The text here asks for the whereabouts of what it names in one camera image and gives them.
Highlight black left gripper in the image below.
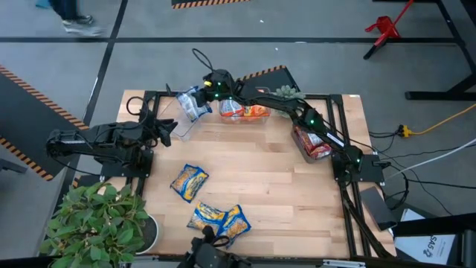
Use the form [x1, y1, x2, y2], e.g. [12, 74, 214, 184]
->
[141, 115, 179, 148]

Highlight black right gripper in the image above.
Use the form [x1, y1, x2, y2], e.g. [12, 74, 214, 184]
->
[191, 88, 216, 109]

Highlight blue Maruchan noodle packet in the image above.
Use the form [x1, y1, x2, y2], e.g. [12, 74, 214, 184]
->
[175, 86, 213, 123]
[186, 200, 228, 236]
[216, 203, 253, 249]
[170, 164, 210, 204]

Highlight orange Maruchan noodle packet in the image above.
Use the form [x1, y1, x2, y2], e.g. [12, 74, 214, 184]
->
[243, 104, 271, 118]
[219, 99, 245, 117]

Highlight red Maruchan noodle packet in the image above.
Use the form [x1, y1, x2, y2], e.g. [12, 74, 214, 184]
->
[304, 143, 333, 160]
[295, 126, 328, 150]

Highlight clear plastic bin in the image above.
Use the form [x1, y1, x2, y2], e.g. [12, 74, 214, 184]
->
[159, 89, 211, 142]
[216, 84, 274, 124]
[290, 124, 334, 164]

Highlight black hazard striped mat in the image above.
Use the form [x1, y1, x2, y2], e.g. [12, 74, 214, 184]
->
[0, 65, 90, 182]
[237, 65, 300, 94]
[170, 0, 250, 10]

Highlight small potted succulent plant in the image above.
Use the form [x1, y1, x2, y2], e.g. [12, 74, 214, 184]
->
[274, 84, 306, 118]

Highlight leafy green potted plant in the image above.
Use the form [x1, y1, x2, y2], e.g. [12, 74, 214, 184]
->
[39, 181, 160, 268]

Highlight person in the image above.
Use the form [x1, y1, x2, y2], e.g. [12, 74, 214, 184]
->
[47, 0, 106, 38]

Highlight grey metal leg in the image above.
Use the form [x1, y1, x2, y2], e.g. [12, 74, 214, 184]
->
[0, 158, 28, 174]

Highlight red pole stand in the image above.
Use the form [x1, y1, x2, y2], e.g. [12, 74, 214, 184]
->
[363, 0, 414, 60]

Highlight black power supply box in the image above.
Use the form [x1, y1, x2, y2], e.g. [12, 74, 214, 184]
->
[359, 185, 398, 232]

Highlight white paper sheet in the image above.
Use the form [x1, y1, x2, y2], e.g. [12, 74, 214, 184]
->
[399, 208, 436, 224]

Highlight white printed box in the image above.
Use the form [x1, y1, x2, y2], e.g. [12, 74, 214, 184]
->
[393, 233, 457, 266]

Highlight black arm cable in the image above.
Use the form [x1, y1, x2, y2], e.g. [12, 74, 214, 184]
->
[125, 95, 150, 117]
[191, 48, 216, 74]

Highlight black camera device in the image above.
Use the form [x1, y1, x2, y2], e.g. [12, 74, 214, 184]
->
[178, 225, 254, 268]

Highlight white cable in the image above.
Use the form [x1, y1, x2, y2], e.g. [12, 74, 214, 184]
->
[388, 138, 476, 179]

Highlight yellow power cable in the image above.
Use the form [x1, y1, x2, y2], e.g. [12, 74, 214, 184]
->
[399, 103, 476, 138]

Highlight black floor cable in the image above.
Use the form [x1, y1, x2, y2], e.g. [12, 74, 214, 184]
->
[407, 177, 476, 190]

